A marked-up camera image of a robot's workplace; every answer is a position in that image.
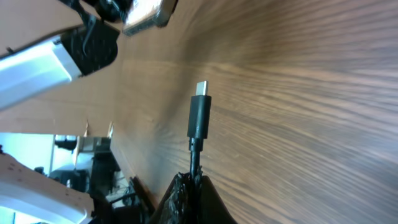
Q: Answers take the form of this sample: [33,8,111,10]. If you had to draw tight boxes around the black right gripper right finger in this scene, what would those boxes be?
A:
[194,166,237,224]

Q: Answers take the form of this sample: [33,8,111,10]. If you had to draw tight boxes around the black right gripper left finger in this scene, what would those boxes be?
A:
[149,172,195,224]

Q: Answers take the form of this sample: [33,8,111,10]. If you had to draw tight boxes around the black USB charging cable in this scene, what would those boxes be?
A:
[187,80,212,184]

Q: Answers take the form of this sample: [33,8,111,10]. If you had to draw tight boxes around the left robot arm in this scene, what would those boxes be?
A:
[1,0,132,110]

